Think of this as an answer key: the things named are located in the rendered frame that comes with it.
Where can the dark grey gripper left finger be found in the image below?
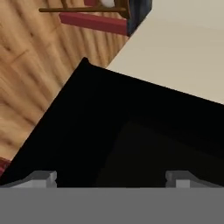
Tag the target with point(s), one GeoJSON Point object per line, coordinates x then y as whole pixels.
{"type": "Point", "coordinates": [40, 178]}

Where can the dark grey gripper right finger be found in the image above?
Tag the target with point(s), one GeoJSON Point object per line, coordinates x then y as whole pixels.
{"type": "Point", "coordinates": [180, 178]}

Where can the wooden stool with red cushion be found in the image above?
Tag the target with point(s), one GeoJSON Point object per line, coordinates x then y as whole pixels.
{"type": "Point", "coordinates": [93, 21]}

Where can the dark blue-grey counter cabinet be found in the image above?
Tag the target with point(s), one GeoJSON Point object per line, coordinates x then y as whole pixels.
{"type": "Point", "coordinates": [138, 14]}

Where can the black microwave oven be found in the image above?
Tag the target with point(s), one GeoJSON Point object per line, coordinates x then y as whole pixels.
{"type": "Point", "coordinates": [116, 128]}

